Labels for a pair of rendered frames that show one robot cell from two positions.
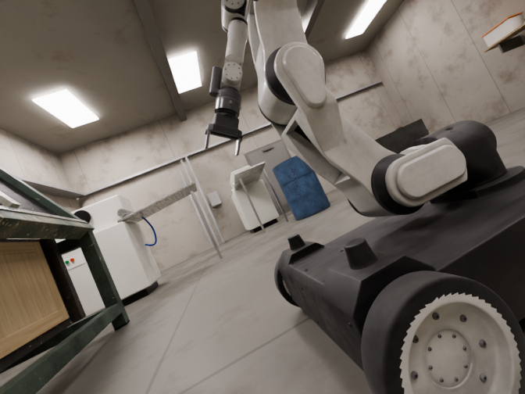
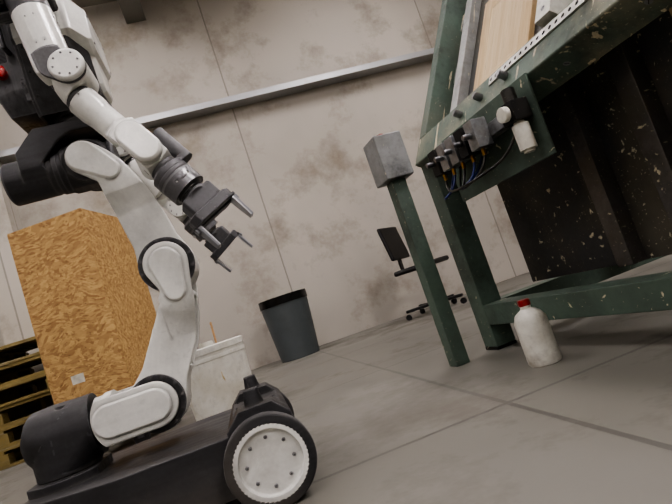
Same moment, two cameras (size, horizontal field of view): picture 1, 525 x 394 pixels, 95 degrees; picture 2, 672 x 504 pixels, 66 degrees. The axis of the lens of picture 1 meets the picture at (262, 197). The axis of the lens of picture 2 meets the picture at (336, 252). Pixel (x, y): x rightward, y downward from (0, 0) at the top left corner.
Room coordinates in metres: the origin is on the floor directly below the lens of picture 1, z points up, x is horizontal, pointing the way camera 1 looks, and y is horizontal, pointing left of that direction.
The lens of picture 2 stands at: (1.98, 0.25, 0.38)
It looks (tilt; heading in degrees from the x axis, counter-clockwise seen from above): 5 degrees up; 180
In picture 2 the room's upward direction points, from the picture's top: 19 degrees counter-clockwise
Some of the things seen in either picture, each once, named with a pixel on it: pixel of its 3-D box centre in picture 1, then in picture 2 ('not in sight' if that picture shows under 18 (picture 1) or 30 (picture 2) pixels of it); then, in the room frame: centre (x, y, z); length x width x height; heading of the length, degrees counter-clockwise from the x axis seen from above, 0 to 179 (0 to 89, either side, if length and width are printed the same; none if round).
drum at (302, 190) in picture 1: (301, 186); not in sight; (3.71, -0.60, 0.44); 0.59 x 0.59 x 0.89
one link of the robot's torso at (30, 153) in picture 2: not in sight; (62, 161); (0.63, -0.36, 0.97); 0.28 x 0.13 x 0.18; 102
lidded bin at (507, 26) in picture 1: (504, 30); not in sight; (4.80, -5.83, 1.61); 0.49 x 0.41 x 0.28; 12
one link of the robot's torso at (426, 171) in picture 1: (399, 180); (142, 406); (0.63, -0.34, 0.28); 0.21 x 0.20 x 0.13; 102
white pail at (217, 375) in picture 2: not in sight; (217, 375); (-0.29, -0.39, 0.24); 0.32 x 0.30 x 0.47; 12
